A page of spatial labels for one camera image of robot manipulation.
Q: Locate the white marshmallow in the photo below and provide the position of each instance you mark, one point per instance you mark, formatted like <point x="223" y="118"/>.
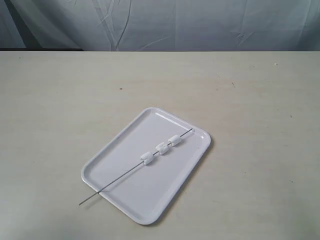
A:
<point x="147" y="157"/>
<point x="162" y="148"/>
<point x="174" y="140"/>

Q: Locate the thin metal skewer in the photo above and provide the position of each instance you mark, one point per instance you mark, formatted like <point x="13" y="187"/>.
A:
<point x="133" y="168"/>

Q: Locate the white rectangular plastic tray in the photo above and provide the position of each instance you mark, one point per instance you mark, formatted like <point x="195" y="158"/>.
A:
<point x="144" y="193"/>

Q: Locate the white backdrop curtain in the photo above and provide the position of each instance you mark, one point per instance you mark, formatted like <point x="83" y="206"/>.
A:
<point x="160" y="25"/>

